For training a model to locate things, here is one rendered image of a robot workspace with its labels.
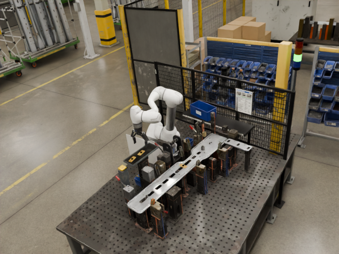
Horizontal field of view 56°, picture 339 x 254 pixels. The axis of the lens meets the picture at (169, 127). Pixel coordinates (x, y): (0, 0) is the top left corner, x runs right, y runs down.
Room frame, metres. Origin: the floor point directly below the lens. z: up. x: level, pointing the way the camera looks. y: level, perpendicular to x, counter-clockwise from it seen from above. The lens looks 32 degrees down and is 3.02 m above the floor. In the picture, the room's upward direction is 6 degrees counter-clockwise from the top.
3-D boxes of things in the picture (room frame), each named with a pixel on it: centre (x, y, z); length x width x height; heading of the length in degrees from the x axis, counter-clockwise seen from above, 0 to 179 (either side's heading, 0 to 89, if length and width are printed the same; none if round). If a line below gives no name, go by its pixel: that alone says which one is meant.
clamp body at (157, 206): (1.97, 0.17, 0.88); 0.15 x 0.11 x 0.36; 47
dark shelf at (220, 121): (3.32, -0.57, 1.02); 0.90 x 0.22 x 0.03; 47
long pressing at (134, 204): (2.51, -0.09, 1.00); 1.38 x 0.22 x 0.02; 137
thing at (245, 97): (3.20, -0.87, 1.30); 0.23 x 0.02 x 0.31; 47
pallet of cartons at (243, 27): (7.39, -1.99, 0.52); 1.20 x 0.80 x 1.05; 140
